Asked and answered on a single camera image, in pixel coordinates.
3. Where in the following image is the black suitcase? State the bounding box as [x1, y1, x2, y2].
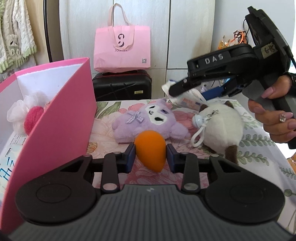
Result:
[92, 69, 152, 102]

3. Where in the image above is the pink tote bag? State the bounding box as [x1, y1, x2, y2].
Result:
[94, 3, 151, 73]

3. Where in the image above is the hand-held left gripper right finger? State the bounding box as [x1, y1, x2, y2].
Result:
[166, 143, 242, 193]

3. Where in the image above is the blue pacifier keychain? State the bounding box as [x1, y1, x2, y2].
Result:
[191, 111, 220, 147]

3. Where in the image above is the light wood wardrobe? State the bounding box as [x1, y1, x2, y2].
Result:
[59, 0, 255, 100]

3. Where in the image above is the purple plush toy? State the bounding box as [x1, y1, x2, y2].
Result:
[112, 98, 189, 142]

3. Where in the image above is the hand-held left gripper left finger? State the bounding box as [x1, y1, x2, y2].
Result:
[59, 144, 137, 194]

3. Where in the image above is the white printed packet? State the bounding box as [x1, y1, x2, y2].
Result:
[161, 80, 208, 109]

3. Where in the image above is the pink pom-pom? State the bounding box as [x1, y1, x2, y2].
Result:
[23, 105, 46, 135]

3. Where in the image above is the white mesh puff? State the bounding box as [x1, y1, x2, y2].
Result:
[7, 91, 50, 135]

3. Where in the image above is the pink cardboard box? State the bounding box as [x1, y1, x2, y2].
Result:
[0, 57, 97, 232]

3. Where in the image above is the floral leaf tablecloth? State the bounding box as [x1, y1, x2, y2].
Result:
[89, 98, 296, 200]

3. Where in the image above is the person's right hand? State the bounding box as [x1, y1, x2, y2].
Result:
[248, 74, 296, 142]

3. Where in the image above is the orange makeup sponge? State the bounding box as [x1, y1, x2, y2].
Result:
[135, 130, 167, 174]

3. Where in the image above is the white fleece jacket green trim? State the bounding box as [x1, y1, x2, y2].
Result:
[0, 0, 37, 74]

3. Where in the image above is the light wooden board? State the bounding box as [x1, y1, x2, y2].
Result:
[25, 0, 50, 66]

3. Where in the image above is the white brown plush toy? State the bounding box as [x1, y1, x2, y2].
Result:
[194, 101, 245, 165]

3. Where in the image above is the white printed paper sheet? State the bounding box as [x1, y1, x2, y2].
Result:
[0, 133, 28, 193]

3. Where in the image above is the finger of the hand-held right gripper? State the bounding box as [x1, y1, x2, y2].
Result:
[168, 74, 232, 98]
[202, 80, 242, 101]

